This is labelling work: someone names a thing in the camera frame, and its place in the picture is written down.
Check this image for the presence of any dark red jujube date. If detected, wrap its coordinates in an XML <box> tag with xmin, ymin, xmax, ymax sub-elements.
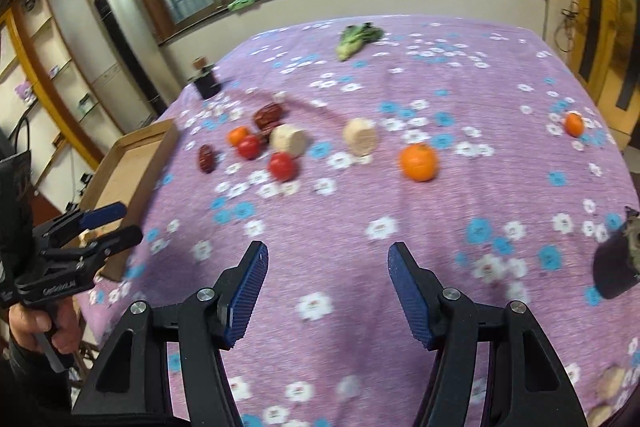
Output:
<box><xmin>198</xmin><ymin>144</ymin><xmax>217</xmax><ymax>173</ymax></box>

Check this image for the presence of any red cherry tomato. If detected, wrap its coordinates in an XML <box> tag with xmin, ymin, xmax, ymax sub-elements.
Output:
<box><xmin>268</xmin><ymin>152</ymin><xmax>298</xmax><ymax>183</ymax></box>
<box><xmin>236</xmin><ymin>134</ymin><xmax>262</xmax><ymax>160</ymax></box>

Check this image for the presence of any white yam chunk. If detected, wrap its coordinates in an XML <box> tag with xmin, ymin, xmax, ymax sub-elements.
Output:
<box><xmin>269</xmin><ymin>124</ymin><xmax>308</xmax><ymax>158</ymax></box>
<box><xmin>343</xmin><ymin>117</ymin><xmax>378</xmax><ymax>157</ymax></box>

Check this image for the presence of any large dark red jujube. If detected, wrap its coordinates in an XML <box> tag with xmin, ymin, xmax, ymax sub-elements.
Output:
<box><xmin>253</xmin><ymin>103</ymin><xmax>284</xmax><ymax>130</ymax></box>

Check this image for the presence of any small orange tangerine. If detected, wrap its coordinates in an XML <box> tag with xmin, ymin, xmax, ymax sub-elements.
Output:
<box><xmin>564</xmin><ymin>112</ymin><xmax>585</xmax><ymax>138</ymax></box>

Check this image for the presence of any small dark red jujube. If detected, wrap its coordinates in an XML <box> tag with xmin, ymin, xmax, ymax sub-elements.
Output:
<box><xmin>257</xmin><ymin>128</ymin><xmax>272</xmax><ymax>144</ymax></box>

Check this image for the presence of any person's left hand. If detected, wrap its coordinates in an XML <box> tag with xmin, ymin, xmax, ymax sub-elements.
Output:
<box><xmin>9</xmin><ymin>297</ymin><xmax>82</xmax><ymax>355</ymax></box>

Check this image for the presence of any cardboard tray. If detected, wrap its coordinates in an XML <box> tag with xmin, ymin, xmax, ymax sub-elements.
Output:
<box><xmin>74</xmin><ymin>118</ymin><xmax>180</xmax><ymax>283</ymax></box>

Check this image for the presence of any black cylindrical object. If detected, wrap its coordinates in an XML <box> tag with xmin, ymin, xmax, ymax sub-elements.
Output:
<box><xmin>592</xmin><ymin>207</ymin><xmax>639</xmax><ymax>300</ymax></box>

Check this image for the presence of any white standing air conditioner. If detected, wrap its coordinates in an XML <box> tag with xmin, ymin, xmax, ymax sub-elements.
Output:
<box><xmin>87</xmin><ymin>0</ymin><xmax>182</xmax><ymax>116</ymax></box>

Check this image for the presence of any black holder with cork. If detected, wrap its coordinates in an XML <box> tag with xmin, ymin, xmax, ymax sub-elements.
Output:
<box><xmin>190</xmin><ymin>56</ymin><xmax>222</xmax><ymax>100</ymax></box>

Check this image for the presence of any purple floral tablecloth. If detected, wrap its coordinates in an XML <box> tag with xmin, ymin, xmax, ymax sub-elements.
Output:
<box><xmin>79</xmin><ymin>15</ymin><xmax>639</xmax><ymax>426</ymax></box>

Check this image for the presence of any green cloth on windowsill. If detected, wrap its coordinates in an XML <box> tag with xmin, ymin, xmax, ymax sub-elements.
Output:
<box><xmin>227</xmin><ymin>0</ymin><xmax>256</xmax><ymax>12</ymax></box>

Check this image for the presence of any green bok choy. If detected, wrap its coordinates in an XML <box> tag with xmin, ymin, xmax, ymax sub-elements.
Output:
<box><xmin>335</xmin><ymin>23</ymin><xmax>385</xmax><ymax>62</ymax></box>

